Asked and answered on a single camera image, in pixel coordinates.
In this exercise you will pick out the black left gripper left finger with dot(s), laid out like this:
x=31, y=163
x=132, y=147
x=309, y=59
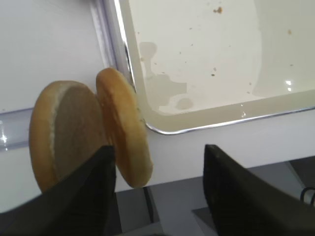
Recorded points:
x=76, y=206

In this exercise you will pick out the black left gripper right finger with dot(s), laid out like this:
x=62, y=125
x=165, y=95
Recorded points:
x=241, y=204

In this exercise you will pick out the bun half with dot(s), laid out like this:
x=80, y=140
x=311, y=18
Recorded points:
x=124, y=127
x=66, y=129

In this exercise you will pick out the lower left clear track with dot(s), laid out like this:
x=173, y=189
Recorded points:
x=14, y=129

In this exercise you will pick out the cream metal tray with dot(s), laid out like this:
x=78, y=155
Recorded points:
x=198, y=64

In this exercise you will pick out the clear rail left of tray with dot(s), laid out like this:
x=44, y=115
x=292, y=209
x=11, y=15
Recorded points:
x=103, y=33

